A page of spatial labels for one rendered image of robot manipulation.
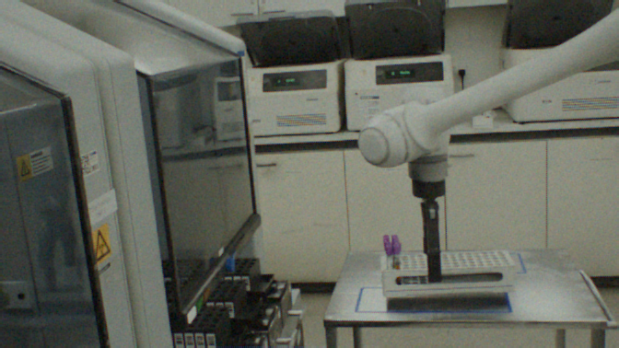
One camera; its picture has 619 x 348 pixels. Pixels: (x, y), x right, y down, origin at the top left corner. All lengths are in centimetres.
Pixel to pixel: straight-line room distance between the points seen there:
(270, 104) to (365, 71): 52
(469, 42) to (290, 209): 144
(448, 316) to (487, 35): 272
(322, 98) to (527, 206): 119
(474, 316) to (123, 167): 84
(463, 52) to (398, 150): 278
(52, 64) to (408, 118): 68
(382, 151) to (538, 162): 230
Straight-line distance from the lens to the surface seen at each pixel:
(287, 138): 345
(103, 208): 94
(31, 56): 88
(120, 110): 101
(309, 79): 345
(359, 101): 340
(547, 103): 347
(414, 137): 127
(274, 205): 357
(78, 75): 91
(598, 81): 351
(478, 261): 155
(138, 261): 105
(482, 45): 402
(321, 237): 358
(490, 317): 149
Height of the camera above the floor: 146
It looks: 12 degrees down
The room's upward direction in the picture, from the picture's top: 5 degrees counter-clockwise
